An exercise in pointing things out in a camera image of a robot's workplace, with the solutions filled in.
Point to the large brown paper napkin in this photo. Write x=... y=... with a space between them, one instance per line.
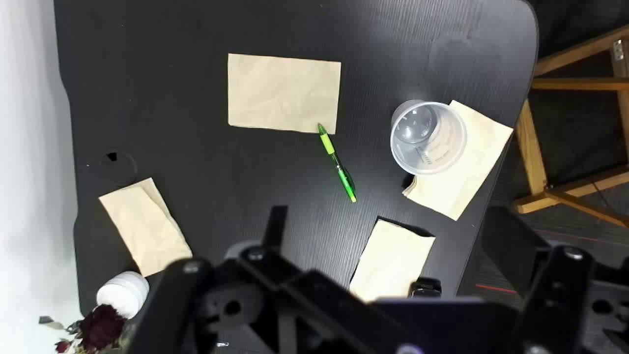
x=281 y=92

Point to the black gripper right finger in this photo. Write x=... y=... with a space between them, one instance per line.
x=557 y=302

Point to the wooden chair frame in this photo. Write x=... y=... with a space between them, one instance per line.
x=531 y=151

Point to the green pen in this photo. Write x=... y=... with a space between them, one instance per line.
x=340 y=173

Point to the white round vase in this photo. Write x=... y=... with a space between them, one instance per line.
x=122 y=294

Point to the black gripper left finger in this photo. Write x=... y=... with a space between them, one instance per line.
x=183 y=308

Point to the dried rose flower bouquet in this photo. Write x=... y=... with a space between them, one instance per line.
x=101 y=328

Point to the clear plastic cup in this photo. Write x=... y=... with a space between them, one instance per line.
x=429 y=139

